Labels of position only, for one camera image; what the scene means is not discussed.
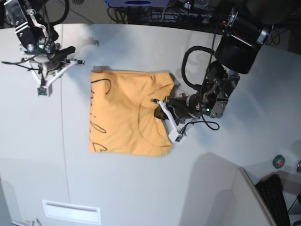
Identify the orange t-shirt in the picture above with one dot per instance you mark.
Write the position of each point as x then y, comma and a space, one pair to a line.
122, 116

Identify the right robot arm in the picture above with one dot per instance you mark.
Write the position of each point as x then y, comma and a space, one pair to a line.
36, 33

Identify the white recessed table tray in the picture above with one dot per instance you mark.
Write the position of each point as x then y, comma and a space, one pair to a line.
72, 213

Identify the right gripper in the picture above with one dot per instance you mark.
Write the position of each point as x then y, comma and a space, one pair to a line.
53, 63

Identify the white partition panel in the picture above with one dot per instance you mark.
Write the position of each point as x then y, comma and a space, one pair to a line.
252, 210

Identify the green tape roll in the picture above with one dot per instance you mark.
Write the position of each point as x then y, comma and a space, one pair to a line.
278, 162

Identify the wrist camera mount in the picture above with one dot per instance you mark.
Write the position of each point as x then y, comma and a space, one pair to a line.
45, 80
173, 132

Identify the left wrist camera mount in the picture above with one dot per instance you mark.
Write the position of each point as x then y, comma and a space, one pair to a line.
173, 132

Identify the metal knob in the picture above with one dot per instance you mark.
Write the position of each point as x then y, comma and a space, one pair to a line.
298, 166

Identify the black keyboard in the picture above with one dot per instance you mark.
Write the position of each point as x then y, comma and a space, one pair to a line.
271, 191

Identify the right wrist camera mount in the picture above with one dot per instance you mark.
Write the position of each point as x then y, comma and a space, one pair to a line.
45, 80

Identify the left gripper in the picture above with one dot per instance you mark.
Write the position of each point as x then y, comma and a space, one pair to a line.
182, 108

